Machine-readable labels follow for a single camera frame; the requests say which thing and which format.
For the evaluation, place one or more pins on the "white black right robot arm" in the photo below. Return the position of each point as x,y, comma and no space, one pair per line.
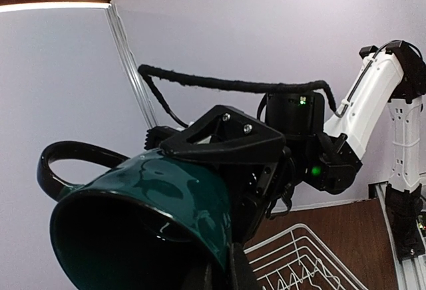
300,134

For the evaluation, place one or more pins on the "white wire dish rack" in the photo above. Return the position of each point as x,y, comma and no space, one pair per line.
297,258

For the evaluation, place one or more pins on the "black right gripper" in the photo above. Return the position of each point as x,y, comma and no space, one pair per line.
226,134

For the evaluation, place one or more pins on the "right aluminium frame post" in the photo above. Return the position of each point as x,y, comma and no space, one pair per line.
127,59

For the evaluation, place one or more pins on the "front aluminium rail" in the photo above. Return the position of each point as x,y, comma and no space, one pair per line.
402,211

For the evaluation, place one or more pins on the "dark green mug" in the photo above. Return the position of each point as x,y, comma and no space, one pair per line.
147,222

